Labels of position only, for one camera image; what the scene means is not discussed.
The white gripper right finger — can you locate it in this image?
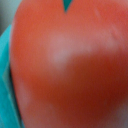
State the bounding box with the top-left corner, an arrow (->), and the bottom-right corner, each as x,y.
63,0 -> 73,12

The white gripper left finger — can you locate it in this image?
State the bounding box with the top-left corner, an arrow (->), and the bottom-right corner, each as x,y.
0,27 -> 24,128

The red toy tomato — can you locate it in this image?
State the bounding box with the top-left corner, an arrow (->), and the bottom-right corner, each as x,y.
10,0 -> 128,128

